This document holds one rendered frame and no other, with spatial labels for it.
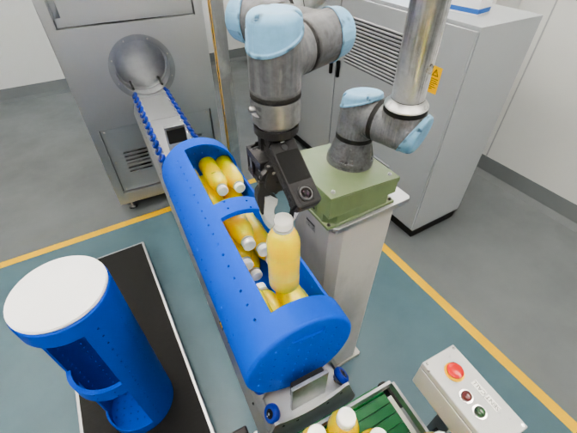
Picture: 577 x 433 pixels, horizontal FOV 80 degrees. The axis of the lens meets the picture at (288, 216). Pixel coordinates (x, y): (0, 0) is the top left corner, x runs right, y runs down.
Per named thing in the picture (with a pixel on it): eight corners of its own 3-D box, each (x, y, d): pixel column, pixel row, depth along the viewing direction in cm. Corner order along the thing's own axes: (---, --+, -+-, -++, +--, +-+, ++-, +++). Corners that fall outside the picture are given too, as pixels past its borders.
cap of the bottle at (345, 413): (333, 422, 72) (334, 418, 71) (342, 405, 75) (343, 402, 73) (349, 433, 71) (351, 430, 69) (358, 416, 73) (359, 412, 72)
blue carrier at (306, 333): (231, 192, 154) (233, 132, 136) (338, 364, 96) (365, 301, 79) (165, 203, 142) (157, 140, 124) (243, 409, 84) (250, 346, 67)
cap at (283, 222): (276, 234, 65) (276, 227, 63) (270, 221, 67) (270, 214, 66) (295, 229, 66) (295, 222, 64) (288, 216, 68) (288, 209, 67)
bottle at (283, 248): (274, 299, 76) (270, 241, 63) (264, 274, 81) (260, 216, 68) (304, 289, 77) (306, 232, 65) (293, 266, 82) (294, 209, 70)
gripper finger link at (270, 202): (261, 212, 70) (267, 174, 64) (274, 232, 66) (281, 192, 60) (247, 216, 68) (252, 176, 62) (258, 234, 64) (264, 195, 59)
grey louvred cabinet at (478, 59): (310, 112, 416) (317, -34, 318) (454, 216, 280) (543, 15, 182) (270, 123, 396) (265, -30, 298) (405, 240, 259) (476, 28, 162)
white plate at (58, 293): (20, 264, 110) (21, 266, 110) (-13, 344, 90) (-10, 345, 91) (112, 247, 115) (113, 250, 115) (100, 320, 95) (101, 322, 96)
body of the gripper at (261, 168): (283, 162, 66) (283, 103, 58) (305, 188, 61) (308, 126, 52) (246, 173, 64) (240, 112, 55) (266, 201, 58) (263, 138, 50)
